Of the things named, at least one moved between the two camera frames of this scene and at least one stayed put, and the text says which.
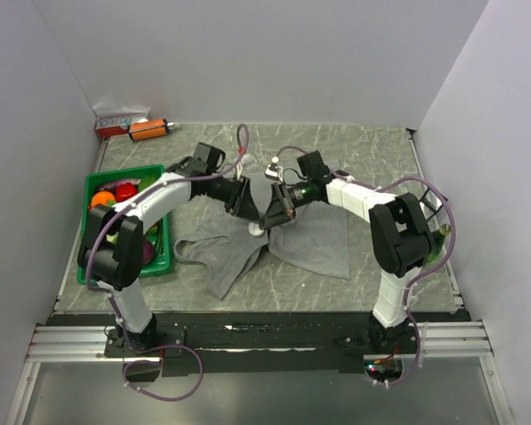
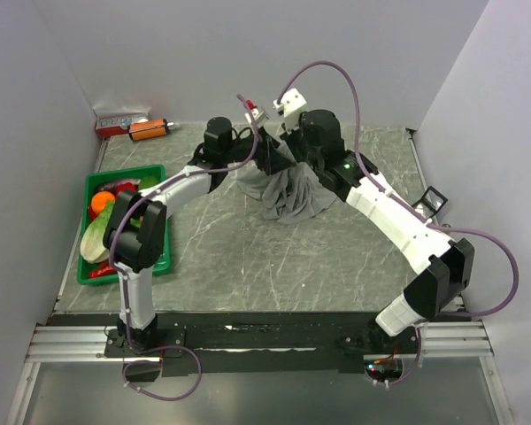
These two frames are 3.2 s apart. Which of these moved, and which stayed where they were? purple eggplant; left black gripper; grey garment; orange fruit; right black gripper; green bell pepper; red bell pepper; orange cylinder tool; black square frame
Moved: right black gripper; left black gripper; grey garment
Stayed: orange fruit; red bell pepper; orange cylinder tool; green bell pepper; black square frame; purple eggplant
